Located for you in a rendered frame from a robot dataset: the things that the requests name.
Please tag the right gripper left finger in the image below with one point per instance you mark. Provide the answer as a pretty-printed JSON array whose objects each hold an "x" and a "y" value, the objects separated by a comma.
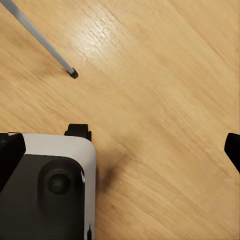
[{"x": 12, "y": 149}]

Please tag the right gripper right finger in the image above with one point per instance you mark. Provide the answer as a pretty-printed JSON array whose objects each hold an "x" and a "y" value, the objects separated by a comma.
[{"x": 232, "y": 149}]

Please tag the camera tripod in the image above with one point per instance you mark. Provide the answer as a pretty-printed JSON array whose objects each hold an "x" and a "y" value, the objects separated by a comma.
[{"x": 11, "y": 6}]

